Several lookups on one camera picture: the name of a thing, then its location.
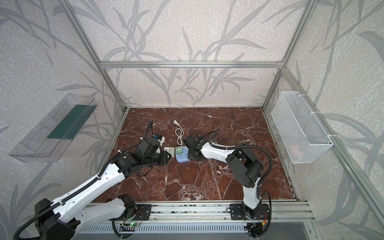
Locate white plug adapter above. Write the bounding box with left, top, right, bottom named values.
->
left=164, top=147, right=175, bottom=158

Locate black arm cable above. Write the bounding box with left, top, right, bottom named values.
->
left=199, top=130, right=274, bottom=235
left=13, top=119, right=155, bottom=240

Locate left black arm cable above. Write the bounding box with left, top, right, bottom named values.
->
left=13, top=119, right=155, bottom=240

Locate aluminium frame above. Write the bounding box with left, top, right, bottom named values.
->
left=58, top=0, right=384, bottom=224

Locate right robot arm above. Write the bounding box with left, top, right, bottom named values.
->
left=184, top=135, right=273, bottom=222

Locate white wire mesh basket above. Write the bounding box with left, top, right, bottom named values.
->
left=271, top=91, right=333, bottom=164

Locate blue square power strip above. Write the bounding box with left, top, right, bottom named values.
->
left=175, top=146, right=190, bottom=164

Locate white power strip cable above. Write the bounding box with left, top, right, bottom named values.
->
left=173, top=119, right=185, bottom=147

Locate clear plastic wall bin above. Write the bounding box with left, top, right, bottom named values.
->
left=9, top=94, right=98, bottom=163

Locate light green plug adapter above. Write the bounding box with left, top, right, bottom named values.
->
left=175, top=146, right=183, bottom=155

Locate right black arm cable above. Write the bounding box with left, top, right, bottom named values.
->
left=199, top=130, right=274, bottom=235

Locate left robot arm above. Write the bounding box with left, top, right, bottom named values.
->
left=13, top=135, right=172, bottom=240

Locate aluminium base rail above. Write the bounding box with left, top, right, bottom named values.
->
left=61, top=200, right=316, bottom=224

